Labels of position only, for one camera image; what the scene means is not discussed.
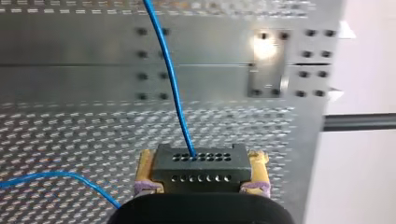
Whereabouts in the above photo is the blue cable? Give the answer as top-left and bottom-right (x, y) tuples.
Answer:
(0, 0), (252, 210)

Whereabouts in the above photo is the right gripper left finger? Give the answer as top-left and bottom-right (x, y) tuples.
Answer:
(134, 148), (165, 198)

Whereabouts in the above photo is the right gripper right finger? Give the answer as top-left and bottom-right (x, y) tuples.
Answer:
(238, 149), (272, 199)

